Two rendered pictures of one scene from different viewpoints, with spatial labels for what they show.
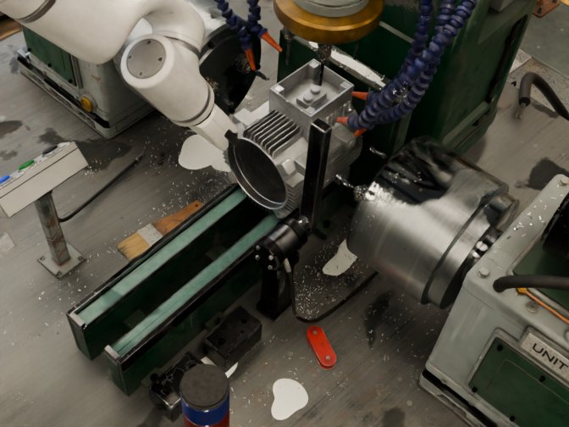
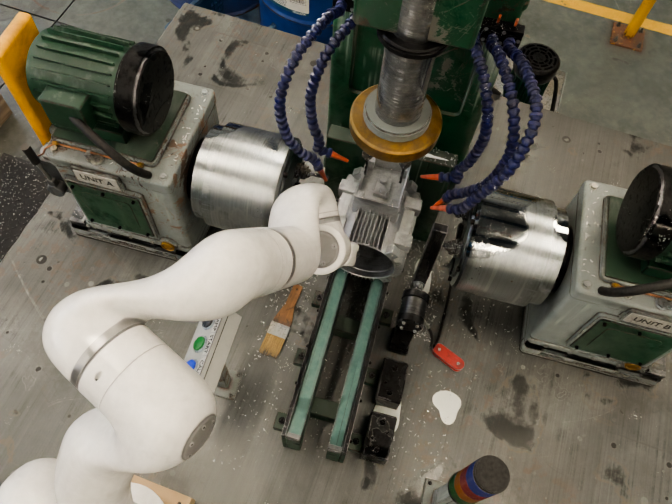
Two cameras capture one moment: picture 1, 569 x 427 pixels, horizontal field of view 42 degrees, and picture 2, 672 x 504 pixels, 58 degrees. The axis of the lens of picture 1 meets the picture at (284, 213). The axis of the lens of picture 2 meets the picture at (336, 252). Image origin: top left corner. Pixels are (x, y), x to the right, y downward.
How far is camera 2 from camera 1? 0.58 m
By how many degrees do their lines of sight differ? 18
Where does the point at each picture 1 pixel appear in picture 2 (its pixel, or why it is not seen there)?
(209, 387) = (496, 474)
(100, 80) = (181, 228)
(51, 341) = (260, 451)
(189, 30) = (331, 206)
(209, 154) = not seen: hidden behind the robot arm
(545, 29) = not seen: outside the picture
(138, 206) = (253, 310)
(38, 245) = not seen: hidden behind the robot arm
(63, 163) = (227, 328)
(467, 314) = (572, 309)
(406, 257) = (513, 286)
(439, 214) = (531, 250)
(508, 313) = (612, 305)
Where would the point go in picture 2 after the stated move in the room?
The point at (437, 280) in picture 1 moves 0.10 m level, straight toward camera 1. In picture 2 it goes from (539, 292) to (548, 336)
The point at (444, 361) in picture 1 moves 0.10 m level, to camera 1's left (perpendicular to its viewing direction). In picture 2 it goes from (547, 335) to (510, 350)
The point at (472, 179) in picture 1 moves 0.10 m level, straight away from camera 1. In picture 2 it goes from (538, 212) to (529, 173)
